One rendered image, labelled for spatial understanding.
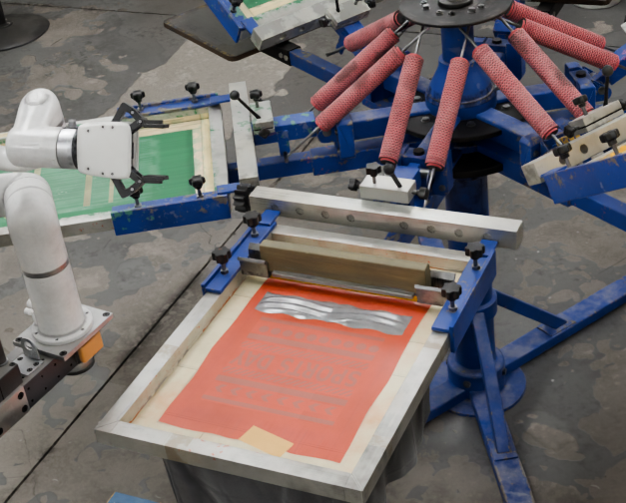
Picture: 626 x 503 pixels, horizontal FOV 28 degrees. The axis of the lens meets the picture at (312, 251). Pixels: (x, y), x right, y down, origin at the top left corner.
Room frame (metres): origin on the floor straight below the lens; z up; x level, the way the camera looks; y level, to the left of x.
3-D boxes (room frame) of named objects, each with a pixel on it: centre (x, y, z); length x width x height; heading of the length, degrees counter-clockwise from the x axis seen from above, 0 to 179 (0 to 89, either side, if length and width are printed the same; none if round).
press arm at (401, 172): (2.64, -0.23, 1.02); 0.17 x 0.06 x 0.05; 152
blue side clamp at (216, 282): (2.49, 0.17, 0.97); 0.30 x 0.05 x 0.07; 152
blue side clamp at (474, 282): (2.22, -0.32, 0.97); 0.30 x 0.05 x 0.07; 152
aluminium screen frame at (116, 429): (2.14, 0.04, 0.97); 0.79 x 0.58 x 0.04; 152
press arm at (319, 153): (3.05, 0.16, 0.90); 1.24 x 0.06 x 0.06; 92
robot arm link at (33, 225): (2.10, 0.53, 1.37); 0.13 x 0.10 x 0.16; 12
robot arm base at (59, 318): (2.10, 0.54, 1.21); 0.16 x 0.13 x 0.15; 55
